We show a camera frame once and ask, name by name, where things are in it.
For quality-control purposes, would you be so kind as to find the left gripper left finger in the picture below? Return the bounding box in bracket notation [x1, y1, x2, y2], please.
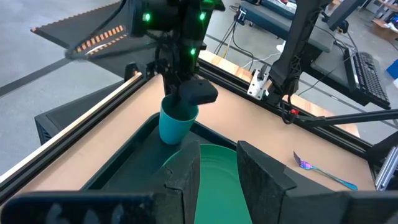
[124, 141, 201, 224]

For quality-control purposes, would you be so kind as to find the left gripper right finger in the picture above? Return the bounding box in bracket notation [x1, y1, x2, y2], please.
[236, 140, 348, 224]

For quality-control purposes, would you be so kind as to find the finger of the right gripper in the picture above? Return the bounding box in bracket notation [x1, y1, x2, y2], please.
[163, 83, 174, 105]
[172, 88, 183, 108]

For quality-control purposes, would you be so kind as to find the green plastic cup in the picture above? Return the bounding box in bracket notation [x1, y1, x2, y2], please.
[158, 94, 200, 146]

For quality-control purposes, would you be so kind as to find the green plastic plate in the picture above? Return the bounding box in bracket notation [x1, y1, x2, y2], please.
[161, 143, 253, 224]

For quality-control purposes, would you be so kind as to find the iridescent metal fork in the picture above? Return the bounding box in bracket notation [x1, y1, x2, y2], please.
[293, 151, 359, 191]

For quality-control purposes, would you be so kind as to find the dark green serving tray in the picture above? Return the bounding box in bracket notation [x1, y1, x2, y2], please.
[81, 112, 239, 192]

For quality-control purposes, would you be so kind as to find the black hazard-striped floor mat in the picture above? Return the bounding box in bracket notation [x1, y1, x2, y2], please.
[30, 0, 136, 52]
[64, 26, 165, 80]

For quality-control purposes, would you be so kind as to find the black keyboard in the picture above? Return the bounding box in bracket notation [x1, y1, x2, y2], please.
[343, 49, 392, 110]

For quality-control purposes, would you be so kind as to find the black monitor stand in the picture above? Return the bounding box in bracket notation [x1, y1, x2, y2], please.
[326, 0, 368, 34]

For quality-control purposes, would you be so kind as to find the blue box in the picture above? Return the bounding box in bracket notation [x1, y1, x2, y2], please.
[387, 58, 398, 80]

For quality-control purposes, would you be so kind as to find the brown cardboard box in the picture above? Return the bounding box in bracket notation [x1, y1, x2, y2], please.
[371, 18, 398, 41]

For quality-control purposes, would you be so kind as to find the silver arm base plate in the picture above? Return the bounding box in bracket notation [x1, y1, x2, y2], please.
[247, 68, 271, 101]

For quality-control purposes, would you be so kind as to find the black diagonal frame strut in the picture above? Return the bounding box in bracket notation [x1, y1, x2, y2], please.
[292, 108, 398, 128]

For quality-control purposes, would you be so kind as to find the silver aluminium extrusion post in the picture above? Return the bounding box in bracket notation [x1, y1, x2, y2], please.
[374, 145, 398, 191]

